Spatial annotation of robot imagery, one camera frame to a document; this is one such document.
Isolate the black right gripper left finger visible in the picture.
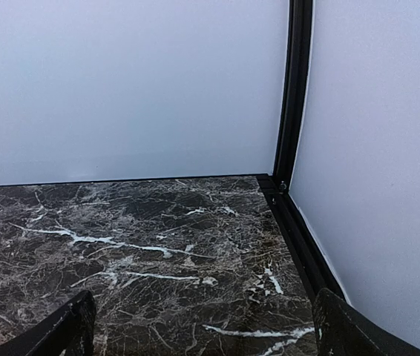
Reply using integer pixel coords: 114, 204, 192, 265
0, 291, 96, 356

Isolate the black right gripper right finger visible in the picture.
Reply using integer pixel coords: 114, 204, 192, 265
312, 289, 420, 356

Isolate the black right side table rail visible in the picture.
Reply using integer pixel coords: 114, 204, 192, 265
256, 174, 345, 301

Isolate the black right corner frame post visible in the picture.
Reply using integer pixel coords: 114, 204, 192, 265
272, 0, 314, 192

